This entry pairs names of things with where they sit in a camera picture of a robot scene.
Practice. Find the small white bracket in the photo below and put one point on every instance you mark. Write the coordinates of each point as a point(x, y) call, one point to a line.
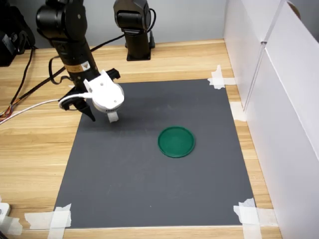
point(3, 211)

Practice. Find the round green lid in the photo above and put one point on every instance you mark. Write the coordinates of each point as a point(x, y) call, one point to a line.
point(176, 142)

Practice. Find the small white plastic terminal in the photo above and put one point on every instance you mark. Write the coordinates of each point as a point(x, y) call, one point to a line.
point(112, 118)

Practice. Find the white tape patch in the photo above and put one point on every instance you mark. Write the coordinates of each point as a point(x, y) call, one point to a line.
point(218, 81)
point(59, 219)
point(238, 112)
point(12, 225)
point(249, 216)

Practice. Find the partition joining post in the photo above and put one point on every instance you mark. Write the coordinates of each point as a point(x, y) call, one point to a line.
point(256, 72)

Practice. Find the dark grey mat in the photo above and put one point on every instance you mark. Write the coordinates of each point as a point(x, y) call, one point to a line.
point(137, 179)

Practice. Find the white partition panel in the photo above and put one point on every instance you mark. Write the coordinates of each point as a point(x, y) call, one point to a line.
point(294, 124)
point(239, 37)

